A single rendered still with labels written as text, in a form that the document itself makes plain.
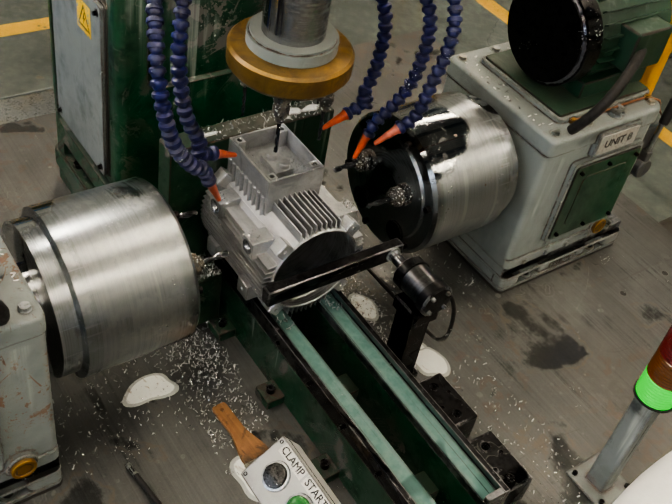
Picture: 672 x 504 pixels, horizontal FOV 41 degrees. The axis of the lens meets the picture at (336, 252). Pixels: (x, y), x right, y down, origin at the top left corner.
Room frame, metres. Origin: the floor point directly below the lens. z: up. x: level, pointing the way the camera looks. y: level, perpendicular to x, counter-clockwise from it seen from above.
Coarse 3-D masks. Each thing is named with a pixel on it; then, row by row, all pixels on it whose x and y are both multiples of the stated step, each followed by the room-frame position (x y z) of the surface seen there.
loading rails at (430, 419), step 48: (240, 336) 1.01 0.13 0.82; (288, 336) 0.95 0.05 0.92; (336, 336) 0.99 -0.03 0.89; (288, 384) 0.91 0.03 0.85; (336, 384) 0.87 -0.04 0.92; (384, 384) 0.90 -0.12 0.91; (336, 432) 0.81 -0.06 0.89; (384, 432) 0.87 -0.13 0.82; (432, 432) 0.82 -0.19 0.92; (384, 480) 0.73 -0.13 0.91; (432, 480) 0.79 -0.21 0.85; (480, 480) 0.76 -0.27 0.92
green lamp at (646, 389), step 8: (640, 376) 0.90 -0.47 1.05; (648, 376) 0.87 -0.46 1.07; (640, 384) 0.88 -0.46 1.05; (648, 384) 0.87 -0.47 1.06; (640, 392) 0.87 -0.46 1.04; (648, 392) 0.86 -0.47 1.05; (656, 392) 0.86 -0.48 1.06; (664, 392) 0.86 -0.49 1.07; (648, 400) 0.86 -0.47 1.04; (656, 400) 0.86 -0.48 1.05; (664, 400) 0.85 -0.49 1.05; (656, 408) 0.85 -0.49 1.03; (664, 408) 0.85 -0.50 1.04
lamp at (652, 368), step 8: (656, 352) 0.89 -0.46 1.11; (656, 360) 0.88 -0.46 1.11; (664, 360) 0.87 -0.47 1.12; (648, 368) 0.88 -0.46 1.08; (656, 368) 0.87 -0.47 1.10; (664, 368) 0.86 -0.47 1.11; (656, 376) 0.86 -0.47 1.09; (664, 376) 0.86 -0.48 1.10; (656, 384) 0.86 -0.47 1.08; (664, 384) 0.86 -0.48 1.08
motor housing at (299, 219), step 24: (240, 192) 1.08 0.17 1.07; (312, 192) 1.09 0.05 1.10; (216, 216) 1.06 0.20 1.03; (240, 216) 1.04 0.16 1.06; (264, 216) 1.03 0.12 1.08; (288, 216) 1.02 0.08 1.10; (312, 216) 1.03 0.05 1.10; (336, 216) 1.04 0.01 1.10; (216, 240) 1.05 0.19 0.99; (240, 240) 1.01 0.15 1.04; (288, 240) 0.99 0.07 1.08; (312, 240) 1.12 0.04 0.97; (336, 240) 1.09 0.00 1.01; (360, 240) 1.06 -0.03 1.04; (240, 264) 0.99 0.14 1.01; (264, 264) 0.96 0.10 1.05; (288, 264) 1.08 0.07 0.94; (312, 264) 1.08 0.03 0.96; (288, 312) 0.98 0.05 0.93
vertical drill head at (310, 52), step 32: (288, 0) 1.07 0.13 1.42; (320, 0) 1.08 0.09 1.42; (256, 32) 1.08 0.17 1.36; (288, 32) 1.07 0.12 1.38; (320, 32) 1.09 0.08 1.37; (256, 64) 1.04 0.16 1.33; (288, 64) 1.05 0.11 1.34; (320, 64) 1.07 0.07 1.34; (352, 64) 1.10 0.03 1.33; (288, 96) 1.02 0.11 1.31; (320, 96) 1.04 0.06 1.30; (320, 128) 1.10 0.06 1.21
